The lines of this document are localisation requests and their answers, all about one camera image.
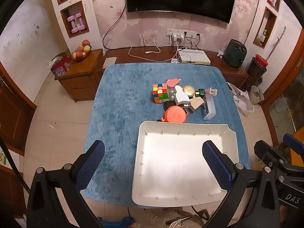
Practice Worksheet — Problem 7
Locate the white plastic bag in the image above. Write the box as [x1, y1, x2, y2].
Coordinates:
[227, 82, 254, 117]

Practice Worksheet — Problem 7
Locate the white plastic tray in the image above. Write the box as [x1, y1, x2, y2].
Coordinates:
[131, 121, 239, 207]

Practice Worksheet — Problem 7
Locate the white charging cable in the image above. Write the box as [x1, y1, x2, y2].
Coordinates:
[129, 39, 181, 63]

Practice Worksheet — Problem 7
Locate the round gold tin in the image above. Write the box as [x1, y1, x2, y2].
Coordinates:
[182, 85, 196, 98]

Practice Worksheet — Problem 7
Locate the multicoloured puzzle cube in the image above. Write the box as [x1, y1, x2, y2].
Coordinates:
[152, 83, 169, 104]

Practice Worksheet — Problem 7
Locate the white waste bin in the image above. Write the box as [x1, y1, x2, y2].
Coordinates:
[249, 85, 264, 105]

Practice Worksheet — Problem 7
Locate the wooden door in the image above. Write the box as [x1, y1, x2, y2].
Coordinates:
[0, 62, 37, 157]

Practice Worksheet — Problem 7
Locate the dark green air fryer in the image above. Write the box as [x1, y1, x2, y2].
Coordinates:
[224, 39, 247, 69]

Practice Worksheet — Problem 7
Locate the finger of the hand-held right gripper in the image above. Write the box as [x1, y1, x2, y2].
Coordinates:
[283, 133, 304, 152]
[254, 140, 291, 171]

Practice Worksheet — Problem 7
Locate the dark patterned stand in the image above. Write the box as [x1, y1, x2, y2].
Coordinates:
[241, 57, 264, 93]

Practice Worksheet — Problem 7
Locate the red printed plastic bag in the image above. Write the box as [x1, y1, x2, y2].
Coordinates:
[50, 55, 72, 76]

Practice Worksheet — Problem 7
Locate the orange round container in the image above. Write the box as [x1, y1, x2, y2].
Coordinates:
[161, 106, 190, 123]

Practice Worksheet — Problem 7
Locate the white set-top box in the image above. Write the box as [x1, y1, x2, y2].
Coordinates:
[178, 49, 211, 65]

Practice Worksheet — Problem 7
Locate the clear plastic box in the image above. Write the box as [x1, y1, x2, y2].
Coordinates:
[202, 95, 216, 121]

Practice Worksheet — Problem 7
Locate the row of white wall sockets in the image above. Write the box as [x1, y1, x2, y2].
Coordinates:
[166, 28, 197, 38]

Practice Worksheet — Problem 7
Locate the white plastic bottle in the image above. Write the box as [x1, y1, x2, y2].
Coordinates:
[174, 85, 191, 106]

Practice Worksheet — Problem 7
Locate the pink dumbbell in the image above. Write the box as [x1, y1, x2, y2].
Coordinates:
[67, 15, 79, 32]
[75, 14, 87, 30]

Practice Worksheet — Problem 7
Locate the red lidded jar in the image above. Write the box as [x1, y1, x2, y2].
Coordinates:
[255, 54, 269, 68]

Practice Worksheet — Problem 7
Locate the glass door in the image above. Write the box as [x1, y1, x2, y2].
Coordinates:
[267, 59, 304, 145]

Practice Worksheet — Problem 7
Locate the pink packaged round item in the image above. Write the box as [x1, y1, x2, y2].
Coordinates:
[166, 78, 182, 89]

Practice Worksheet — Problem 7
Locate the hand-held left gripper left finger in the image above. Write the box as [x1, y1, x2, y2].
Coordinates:
[27, 140, 105, 228]

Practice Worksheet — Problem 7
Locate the black pouch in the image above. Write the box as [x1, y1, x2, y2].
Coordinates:
[164, 101, 177, 112]

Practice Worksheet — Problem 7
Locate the blue textured table cloth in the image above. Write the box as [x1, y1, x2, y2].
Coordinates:
[84, 63, 250, 209]

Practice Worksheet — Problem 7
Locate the wooden drawer cabinet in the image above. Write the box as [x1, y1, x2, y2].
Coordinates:
[54, 49, 104, 102]

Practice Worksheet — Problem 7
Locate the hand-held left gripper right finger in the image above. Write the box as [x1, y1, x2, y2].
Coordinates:
[202, 141, 283, 228]

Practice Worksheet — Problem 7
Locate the beige case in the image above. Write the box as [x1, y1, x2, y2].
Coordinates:
[190, 97, 205, 112]

